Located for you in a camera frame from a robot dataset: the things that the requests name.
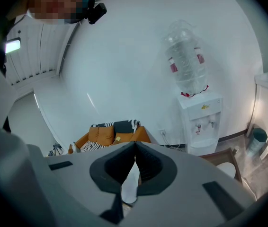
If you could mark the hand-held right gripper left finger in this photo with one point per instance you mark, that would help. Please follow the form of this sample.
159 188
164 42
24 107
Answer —
82 174

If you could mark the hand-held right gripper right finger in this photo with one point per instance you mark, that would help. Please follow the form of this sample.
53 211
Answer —
183 181

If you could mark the dark tripod equipment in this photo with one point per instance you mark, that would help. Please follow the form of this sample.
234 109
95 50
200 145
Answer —
56 150

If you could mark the orange sofa cushion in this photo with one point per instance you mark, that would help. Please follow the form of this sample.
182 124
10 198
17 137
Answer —
93 134
125 137
106 135

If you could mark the wooden tray table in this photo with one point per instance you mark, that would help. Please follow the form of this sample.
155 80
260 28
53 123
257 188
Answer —
221 156

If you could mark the orange sofa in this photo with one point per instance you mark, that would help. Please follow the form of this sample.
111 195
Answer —
142 135

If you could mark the dark teal waste bin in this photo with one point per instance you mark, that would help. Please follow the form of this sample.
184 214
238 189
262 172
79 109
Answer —
258 141

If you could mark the red ribbon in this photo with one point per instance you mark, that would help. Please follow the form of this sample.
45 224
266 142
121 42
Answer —
188 94

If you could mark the clear water bottle red label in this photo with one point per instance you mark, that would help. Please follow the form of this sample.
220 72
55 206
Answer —
187 63

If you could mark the long ceiling light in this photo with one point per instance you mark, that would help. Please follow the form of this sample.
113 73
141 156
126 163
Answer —
13 45

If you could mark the person's head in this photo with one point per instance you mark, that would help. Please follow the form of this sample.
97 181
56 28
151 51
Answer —
56 3

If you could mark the white wall socket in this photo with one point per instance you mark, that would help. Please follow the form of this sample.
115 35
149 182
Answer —
163 132

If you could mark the black head-mounted camera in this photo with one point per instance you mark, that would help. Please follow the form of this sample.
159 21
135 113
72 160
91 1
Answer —
97 13

